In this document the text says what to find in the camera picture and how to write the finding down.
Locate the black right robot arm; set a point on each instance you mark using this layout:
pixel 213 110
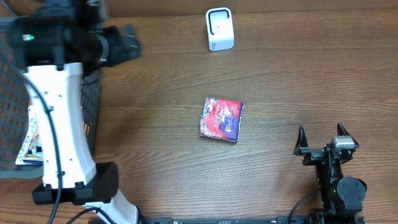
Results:
pixel 342 197

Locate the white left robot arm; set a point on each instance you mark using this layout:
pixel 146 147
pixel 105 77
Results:
pixel 54 49

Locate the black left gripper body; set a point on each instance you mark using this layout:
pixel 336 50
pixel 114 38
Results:
pixel 114 48

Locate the white barcode scanner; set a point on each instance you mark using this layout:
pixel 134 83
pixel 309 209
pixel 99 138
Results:
pixel 219 24

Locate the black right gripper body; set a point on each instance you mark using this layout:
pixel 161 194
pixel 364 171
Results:
pixel 311 157

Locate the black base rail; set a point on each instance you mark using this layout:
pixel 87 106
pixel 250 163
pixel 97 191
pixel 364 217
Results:
pixel 278 220

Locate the grey plastic shopping basket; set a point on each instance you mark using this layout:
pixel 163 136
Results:
pixel 14 112

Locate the yellow red snack bag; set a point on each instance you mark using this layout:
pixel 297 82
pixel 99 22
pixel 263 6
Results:
pixel 31 150

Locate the red purple snack packet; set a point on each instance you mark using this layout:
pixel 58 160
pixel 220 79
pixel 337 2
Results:
pixel 221 119

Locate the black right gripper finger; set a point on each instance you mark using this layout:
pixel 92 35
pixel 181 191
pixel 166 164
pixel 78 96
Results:
pixel 341 131
pixel 301 139

